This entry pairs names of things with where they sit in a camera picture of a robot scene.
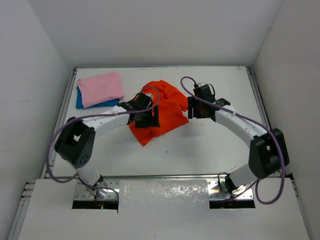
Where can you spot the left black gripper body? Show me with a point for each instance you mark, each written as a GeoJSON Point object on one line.
{"type": "Point", "coordinates": [147, 120]}

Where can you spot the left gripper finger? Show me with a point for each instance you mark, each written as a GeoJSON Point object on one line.
{"type": "Point", "coordinates": [155, 117]}
{"type": "Point", "coordinates": [143, 123]}

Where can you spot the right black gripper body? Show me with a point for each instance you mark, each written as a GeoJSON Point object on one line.
{"type": "Point", "coordinates": [198, 104]}

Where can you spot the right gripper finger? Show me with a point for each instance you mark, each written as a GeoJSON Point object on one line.
{"type": "Point", "coordinates": [207, 112]}
{"type": "Point", "coordinates": [192, 104]}

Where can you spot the orange t shirt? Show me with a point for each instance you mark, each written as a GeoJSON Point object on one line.
{"type": "Point", "coordinates": [171, 108]}

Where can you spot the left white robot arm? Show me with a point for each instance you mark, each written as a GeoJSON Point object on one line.
{"type": "Point", "coordinates": [76, 140]}

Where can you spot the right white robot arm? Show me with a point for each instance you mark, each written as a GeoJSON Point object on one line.
{"type": "Point", "coordinates": [267, 148]}

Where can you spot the folded pink t shirt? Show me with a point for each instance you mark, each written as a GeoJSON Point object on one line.
{"type": "Point", "coordinates": [100, 88]}

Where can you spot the folded blue t shirt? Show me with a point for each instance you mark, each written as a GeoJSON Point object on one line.
{"type": "Point", "coordinates": [79, 103]}

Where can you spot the white front cover board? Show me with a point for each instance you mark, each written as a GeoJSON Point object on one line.
{"type": "Point", "coordinates": [158, 210]}

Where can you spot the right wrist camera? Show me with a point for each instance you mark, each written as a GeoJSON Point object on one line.
{"type": "Point", "coordinates": [201, 83]}

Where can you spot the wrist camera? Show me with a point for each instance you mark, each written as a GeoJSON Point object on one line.
{"type": "Point", "coordinates": [201, 83]}
{"type": "Point", "coordinates": [150, 95]}

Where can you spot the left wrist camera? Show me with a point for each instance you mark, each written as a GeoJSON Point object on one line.
{"type": "Point", "coordinates": [150, 95]}

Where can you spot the right aluminium frame rail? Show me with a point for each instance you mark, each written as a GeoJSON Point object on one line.
{"type": "Point", "coordinates": [263, 113]}

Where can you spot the aluminium frame rail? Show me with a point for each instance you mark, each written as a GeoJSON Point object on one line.
{"type": "Point", "coordinates": [277, 174]}
{"type": "Point", "coordinates": [66, 99]}
{"type": "Point", "coordinates": [263, 113]}

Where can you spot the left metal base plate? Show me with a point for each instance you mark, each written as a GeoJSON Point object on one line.
{"type": "Point", "coordinates": [108, 193]}

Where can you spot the metal base plate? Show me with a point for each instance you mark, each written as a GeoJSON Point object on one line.
{"type": "Point", "coordinates": [218, 192]}
{"type": "Point", "coordinates": [108, 193]}

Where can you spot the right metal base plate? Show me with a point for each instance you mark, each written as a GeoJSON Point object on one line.
{"type": "Point", "coordinates": [218, 192]}

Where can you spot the left aluminium frame rail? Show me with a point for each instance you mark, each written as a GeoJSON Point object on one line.
{"type": "Point", "coordinates": [66, 99]}

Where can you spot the front aluminium frame rail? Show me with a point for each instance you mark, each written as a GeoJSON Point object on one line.
{"type": "Point", "coordinates": [277, 174]}

